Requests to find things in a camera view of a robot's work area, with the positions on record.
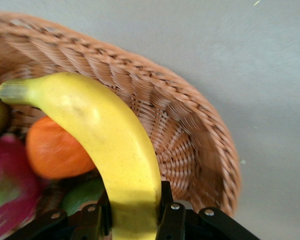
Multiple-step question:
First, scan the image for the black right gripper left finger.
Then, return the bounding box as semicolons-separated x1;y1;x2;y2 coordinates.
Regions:
7;191;114;240

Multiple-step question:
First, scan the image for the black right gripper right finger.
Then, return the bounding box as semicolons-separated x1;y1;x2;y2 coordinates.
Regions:
156;181;261;240

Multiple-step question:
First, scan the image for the yellow banana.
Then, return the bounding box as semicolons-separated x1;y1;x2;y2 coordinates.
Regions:
0;71;164;240

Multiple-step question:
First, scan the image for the dark green avocado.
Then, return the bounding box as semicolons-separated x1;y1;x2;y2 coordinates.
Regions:
59;176;107;217

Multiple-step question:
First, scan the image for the orange tangerine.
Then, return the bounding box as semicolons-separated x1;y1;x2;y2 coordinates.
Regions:
25;115;97;180

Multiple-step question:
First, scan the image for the magenta dragon fruit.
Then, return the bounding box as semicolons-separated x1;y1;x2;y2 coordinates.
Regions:
0;133;45;240

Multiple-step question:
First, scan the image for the brown wicker basket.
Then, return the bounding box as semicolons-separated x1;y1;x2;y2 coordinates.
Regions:
0;11;242;218

